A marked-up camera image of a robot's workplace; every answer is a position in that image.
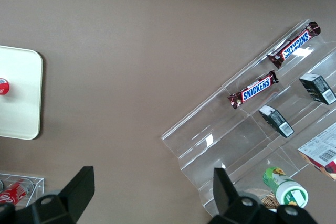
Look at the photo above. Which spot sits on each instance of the light wicker basket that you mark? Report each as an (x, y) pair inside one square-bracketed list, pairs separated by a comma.
[(265, 200)]

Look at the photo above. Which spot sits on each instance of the clear acrylic stepped display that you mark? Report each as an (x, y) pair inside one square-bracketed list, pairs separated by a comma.
[(210, 142)]

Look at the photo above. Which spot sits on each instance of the beige plastic tray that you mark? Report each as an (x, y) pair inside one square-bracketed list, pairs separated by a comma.
[(21, 95)]

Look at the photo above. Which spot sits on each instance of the brown table cover sheet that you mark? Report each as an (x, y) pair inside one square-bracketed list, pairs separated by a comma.
[(131, 51)]

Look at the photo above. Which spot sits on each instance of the red Coca-Cola bottle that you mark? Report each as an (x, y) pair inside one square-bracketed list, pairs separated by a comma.
[(15, 192)]

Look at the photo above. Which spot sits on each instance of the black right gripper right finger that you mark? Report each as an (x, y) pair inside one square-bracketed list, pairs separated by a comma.
[(225, 195)]

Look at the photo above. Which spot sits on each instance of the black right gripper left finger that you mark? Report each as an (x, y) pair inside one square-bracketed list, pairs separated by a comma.
[(76, 190)]

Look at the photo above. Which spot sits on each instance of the small black box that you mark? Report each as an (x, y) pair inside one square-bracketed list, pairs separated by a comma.
[(317, 89), (277, 121)]

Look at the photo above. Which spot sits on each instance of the clear acrylic bottle rack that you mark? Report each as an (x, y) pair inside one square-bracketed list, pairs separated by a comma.
[(38, 190)]

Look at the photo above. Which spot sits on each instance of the red white yogurt cup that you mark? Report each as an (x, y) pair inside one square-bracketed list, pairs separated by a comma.
[(4, 86)]

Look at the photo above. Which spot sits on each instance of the Snickers chocolate bar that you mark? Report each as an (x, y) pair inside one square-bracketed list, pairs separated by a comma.
[(254, 90), (295, 44)]

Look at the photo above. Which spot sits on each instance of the white barcode carton box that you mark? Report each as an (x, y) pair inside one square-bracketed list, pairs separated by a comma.
[(321, 153)]

